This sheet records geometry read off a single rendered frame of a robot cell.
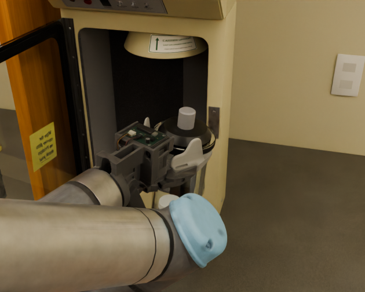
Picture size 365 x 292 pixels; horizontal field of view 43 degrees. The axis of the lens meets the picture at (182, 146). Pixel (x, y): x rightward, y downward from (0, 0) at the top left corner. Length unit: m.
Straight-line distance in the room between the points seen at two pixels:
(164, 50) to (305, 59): 0.51
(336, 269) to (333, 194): 0.26
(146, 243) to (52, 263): 0.10
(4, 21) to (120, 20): 0.20
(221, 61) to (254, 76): 0.47
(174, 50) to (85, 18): 0.18
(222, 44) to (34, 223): 0.58
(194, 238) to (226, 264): 0.51
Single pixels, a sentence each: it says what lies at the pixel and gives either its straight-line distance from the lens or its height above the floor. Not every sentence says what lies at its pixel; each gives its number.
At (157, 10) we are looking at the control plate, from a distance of 0.82.
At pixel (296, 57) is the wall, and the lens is 1.30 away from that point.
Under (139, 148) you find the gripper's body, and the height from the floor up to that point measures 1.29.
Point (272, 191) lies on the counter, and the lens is 1.18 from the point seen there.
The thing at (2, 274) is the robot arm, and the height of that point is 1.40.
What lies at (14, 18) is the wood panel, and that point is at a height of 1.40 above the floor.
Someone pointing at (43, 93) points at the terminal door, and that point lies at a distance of 0.90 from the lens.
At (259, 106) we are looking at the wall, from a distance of 1.36.
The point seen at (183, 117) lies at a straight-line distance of 0.76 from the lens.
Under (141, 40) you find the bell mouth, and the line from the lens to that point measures 0.93.
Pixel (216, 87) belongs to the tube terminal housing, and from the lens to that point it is 0.88.
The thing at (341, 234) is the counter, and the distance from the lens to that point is 1.09.
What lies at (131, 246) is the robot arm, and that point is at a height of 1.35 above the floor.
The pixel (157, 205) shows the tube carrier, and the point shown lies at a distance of 0.84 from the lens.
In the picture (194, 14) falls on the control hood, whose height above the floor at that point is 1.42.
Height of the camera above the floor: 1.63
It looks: 31 degrees down
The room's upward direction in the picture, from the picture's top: straight up
